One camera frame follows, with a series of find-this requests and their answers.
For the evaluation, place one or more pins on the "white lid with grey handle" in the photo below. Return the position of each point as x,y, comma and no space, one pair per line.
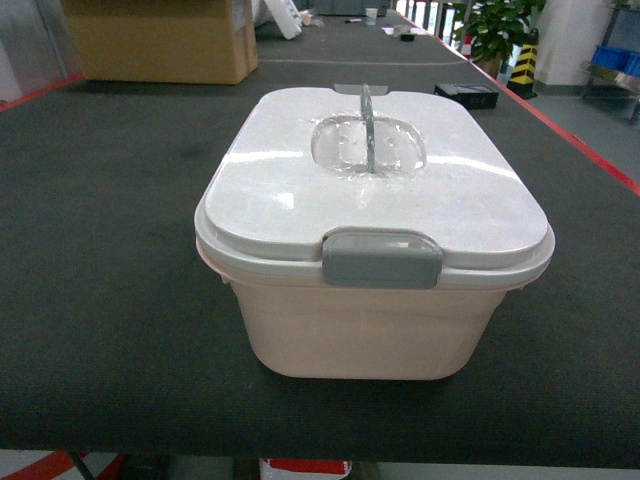
297,185

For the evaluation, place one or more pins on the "pink plastic storage box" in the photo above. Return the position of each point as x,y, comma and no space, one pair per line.
303,327

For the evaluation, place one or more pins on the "cardboard box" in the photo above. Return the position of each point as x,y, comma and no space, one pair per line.
187,42

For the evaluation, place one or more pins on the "black rectangular device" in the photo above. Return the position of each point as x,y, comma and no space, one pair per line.
471,96

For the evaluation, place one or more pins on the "white paper cup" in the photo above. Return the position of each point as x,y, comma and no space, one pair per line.
371,16

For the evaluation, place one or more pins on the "yellow black striped bollard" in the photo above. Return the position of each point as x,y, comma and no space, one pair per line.
522,78

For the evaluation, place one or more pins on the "potted green plant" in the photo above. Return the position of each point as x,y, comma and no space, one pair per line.
495,28

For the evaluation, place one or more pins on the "steel shelf with blue bins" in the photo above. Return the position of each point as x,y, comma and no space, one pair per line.
616,66

